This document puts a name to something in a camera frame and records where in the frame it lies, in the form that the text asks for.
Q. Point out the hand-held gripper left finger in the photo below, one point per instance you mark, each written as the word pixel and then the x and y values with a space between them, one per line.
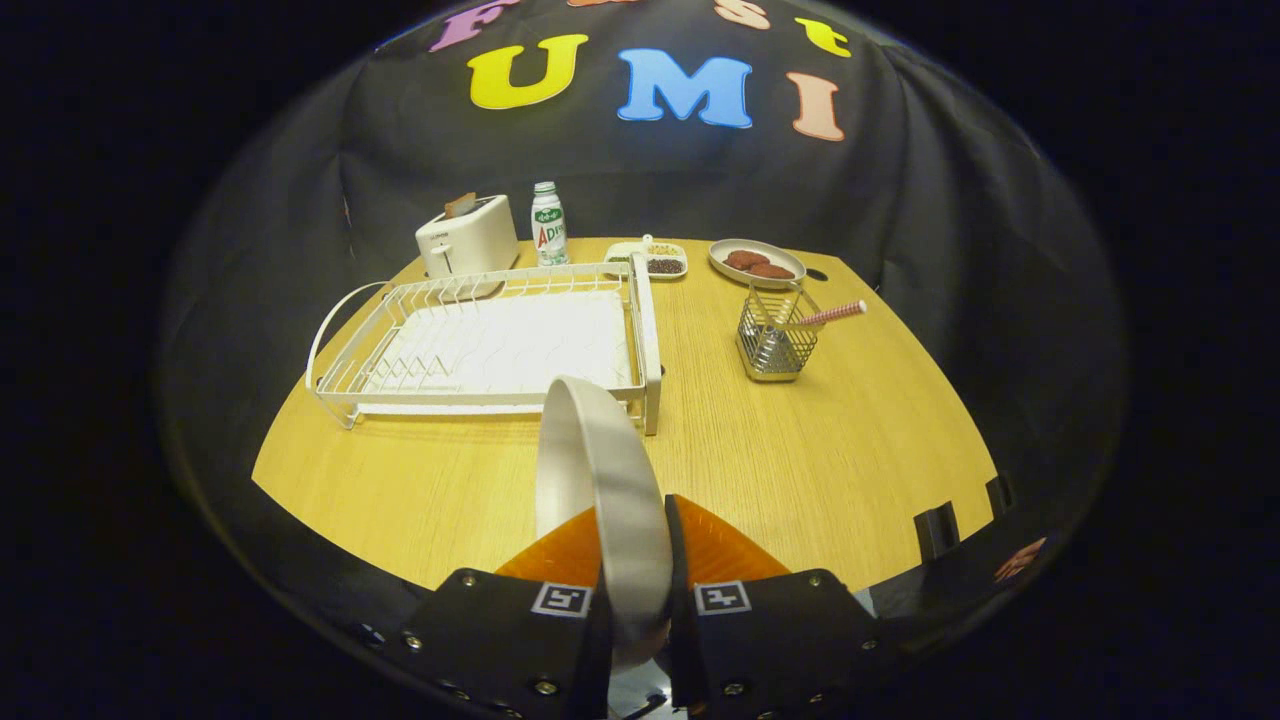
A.
pixel 500 640

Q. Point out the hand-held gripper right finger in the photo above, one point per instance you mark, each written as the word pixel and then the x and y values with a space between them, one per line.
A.
pixel 678 550

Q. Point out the beige plate with red patties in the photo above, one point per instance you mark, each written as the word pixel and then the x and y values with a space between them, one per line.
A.
pixel 785 256

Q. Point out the white divided tray with beans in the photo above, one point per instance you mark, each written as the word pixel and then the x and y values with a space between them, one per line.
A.
pixel 662 266

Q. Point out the red patty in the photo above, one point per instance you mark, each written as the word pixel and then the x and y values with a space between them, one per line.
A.
pixel 743 259
pixel 773 271

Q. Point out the white bottle with green label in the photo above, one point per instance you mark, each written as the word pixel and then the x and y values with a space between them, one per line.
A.
pixel 549 230

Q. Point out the white toaster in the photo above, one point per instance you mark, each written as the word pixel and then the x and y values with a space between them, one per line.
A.
pixel 475 240

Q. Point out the black backdrop cloth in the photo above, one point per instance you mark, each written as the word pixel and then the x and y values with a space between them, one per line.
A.
pixel 950 250

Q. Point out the toast slice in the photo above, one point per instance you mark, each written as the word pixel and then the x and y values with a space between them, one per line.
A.
pixel 461 204

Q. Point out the black table bracket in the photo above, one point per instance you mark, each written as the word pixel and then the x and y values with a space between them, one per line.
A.
pixel 999 495
pixel 937 530

